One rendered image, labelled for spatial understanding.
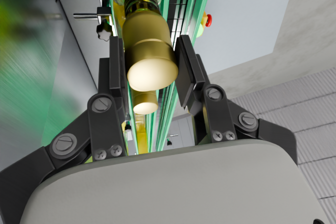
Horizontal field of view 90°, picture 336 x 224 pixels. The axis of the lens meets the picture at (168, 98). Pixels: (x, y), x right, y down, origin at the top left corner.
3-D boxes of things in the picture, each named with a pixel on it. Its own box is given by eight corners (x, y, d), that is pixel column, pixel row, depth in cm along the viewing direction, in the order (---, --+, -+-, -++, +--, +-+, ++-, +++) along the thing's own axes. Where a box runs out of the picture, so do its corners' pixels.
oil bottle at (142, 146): (136, 133, 107) (141, 182, 92) (145, 132, 108) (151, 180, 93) (137, 136, 111) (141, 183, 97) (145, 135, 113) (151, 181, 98)
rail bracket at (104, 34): (74, -17, 33) (65, 25, 26) (110, -16, 34) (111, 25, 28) (81, 3, 37) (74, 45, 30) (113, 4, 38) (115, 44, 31)
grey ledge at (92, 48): (63, -27, 39) (55, -1, 33) (103, -26, 40) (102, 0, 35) (119, 128, 119) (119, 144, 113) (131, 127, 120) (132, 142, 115)
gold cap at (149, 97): (156, 86, 26) (161, 111, 24) (134, 91, 26) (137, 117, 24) (151, 72, 23) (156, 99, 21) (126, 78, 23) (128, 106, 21)
